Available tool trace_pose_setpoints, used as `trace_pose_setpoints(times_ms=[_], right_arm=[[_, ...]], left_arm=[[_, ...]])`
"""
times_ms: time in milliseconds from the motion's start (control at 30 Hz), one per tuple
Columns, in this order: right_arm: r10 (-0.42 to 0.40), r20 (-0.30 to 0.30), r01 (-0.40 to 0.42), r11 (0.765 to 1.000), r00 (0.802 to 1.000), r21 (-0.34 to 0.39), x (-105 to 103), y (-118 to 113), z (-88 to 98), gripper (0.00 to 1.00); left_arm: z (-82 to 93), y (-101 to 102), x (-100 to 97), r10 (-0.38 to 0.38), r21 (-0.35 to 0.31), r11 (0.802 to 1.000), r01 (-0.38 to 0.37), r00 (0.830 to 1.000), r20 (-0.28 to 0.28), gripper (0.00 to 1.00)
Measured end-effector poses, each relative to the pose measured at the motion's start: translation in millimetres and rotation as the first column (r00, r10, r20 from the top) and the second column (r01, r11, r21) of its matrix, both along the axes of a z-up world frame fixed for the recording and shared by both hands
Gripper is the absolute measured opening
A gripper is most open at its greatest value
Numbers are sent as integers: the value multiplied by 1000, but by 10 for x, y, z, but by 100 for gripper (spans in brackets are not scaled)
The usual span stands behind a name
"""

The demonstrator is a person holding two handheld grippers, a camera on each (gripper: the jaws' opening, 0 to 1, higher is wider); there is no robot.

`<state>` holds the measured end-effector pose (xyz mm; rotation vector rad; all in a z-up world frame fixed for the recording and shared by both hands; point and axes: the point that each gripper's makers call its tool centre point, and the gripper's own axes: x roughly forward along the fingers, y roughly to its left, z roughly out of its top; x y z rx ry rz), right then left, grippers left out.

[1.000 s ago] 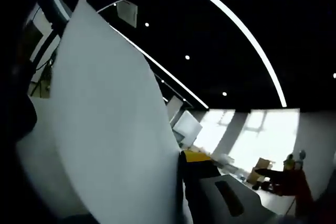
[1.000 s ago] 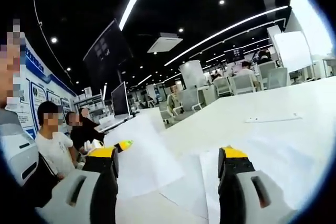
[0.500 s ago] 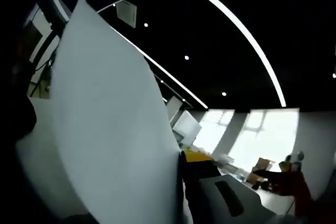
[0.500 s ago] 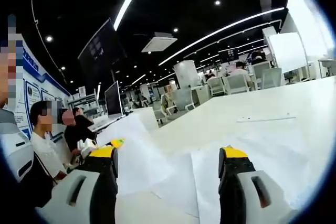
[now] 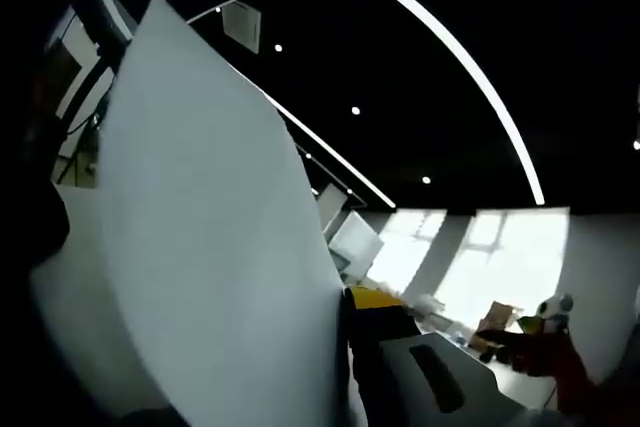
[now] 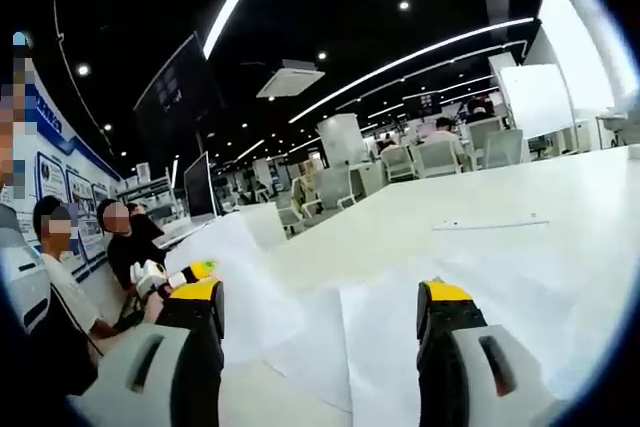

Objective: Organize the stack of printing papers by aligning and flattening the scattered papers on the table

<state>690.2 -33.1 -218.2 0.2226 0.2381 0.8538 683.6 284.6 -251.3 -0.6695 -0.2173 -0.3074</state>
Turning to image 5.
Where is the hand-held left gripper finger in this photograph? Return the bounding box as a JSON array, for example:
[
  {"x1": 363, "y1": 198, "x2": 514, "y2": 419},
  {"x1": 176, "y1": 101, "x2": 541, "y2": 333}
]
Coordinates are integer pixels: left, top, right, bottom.
[{"x1": 342, "y1": 285, "x2": 540, "y2": 427}]

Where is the long curved ceiling light strip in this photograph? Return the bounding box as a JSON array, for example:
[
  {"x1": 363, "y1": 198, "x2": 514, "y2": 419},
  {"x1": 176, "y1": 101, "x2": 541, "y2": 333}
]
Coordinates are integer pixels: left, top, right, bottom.
[{"x1": 383, "y1": 0, "x2": 546, "y2": 207}]

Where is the cardboard box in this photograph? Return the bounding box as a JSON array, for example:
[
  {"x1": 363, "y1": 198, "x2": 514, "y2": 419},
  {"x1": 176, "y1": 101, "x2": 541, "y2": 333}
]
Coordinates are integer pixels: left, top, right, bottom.
[{"x1": 469, "y1": 300, "x2": 525, "y2": 348}]

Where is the white rolling whiteboard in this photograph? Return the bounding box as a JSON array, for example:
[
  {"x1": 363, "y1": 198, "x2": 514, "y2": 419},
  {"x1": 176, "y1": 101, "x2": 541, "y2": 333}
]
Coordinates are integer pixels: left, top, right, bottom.
[{"x1": 327, "y1": 210, "x2": 385, "y2": 271}]

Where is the white table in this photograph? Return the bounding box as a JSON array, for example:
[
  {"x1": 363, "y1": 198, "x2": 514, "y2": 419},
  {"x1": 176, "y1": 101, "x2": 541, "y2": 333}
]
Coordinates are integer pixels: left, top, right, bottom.
[{"x1": 27, "y1": 181, "x2": 571, "y2": 427}]

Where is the large bright window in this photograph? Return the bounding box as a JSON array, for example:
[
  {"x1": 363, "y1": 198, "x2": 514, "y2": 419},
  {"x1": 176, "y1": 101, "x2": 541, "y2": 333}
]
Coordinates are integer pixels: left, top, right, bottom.
[
  {"x1": 434, "y1": 205, "x2": 571, "y2": 333},
  {"x1": 367, "y1": 209, "x2": 449, "y2": 298}
]

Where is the ceiling air conditioner unit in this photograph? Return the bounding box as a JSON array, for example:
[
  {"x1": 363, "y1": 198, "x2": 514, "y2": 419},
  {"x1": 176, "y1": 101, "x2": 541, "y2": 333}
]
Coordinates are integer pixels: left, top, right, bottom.
[{"x1": 221, "y1": 0, "x2": 262, "y2": 54}]

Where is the thin curved ceiling light strip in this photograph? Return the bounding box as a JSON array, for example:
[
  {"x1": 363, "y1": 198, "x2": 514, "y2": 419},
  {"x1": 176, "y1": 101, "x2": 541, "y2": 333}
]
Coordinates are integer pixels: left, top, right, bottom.
[{"x1": 257, "y1": 89, "x2": 397, "y2": 210}]

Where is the person's dark clothing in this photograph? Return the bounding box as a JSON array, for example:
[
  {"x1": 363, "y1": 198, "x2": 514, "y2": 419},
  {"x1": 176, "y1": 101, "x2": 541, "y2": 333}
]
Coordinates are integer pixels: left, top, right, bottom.
[{"x1": 0, "y1": 186, "x2": 71, "y2": 273}]

